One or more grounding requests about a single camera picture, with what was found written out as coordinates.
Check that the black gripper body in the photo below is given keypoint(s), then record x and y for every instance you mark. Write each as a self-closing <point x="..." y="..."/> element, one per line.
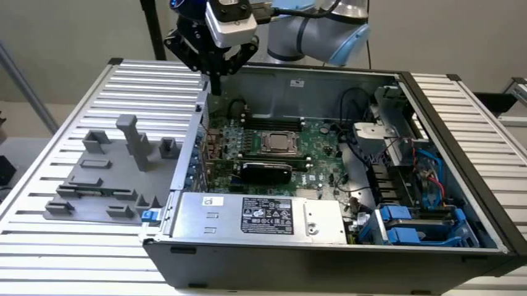
<point x="193" y="29"/>

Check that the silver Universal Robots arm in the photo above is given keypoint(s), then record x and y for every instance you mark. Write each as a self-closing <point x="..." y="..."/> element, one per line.
<point x="316" y="34"/>

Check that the black RAM slot bank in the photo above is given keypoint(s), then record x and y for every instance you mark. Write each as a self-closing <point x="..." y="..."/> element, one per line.
<point x="274" y="158"/>
<point x="274" y="123"/>

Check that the green RAM stick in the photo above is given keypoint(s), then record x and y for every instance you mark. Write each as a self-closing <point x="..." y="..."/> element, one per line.
<point x="91" y="191"/>

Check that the CPU socket with CPU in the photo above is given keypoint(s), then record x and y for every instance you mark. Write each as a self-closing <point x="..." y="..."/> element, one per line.
<point x="276" y="142"/>

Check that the green motherboard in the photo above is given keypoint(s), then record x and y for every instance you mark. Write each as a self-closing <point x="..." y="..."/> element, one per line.
<point x="316" y="145"/>

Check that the black graphics card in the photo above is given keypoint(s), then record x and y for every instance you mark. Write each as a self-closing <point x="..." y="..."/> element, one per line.
<point x="266" y="173"/>

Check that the silver drive cage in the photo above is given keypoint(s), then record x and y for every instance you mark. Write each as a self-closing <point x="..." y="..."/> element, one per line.
<point x="384" y="129"/>

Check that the grey parts rack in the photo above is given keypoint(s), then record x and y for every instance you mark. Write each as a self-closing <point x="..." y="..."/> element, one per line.
<point x="111" y="188"/>

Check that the silver power supply unit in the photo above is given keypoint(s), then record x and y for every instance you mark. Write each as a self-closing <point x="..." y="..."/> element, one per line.
<point x="255" y="217"/>

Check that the black fan shroud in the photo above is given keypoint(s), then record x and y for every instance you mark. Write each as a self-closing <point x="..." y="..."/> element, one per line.
<point x="383" y="182"/>

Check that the blue case latch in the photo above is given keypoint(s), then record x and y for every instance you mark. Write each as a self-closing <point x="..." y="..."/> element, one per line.
<point x="148" y="216"/>

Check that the black flat panel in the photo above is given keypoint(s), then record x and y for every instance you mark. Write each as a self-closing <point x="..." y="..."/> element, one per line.
<point x="491" y="103"/>

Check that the blue disk bay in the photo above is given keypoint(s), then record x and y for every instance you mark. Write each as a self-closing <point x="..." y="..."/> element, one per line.
<point x="411" y="226"/>

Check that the black open PC case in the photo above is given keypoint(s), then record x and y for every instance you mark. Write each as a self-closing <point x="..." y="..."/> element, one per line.
<point x="320" y="265"/>

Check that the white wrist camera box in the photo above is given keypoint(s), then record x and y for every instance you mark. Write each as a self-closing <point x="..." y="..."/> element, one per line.
<point x="229" y="26"/>

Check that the black upright post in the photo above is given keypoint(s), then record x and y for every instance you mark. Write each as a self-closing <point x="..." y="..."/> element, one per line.
<point x="152" y="27"/>

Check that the grey aluminium frame bar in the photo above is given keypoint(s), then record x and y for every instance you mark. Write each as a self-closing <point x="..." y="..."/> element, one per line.
<point x="27" y="86"/>

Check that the aluminium profile rail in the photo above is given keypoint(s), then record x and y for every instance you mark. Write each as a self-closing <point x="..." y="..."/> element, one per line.
<point x="514" y="98"/>

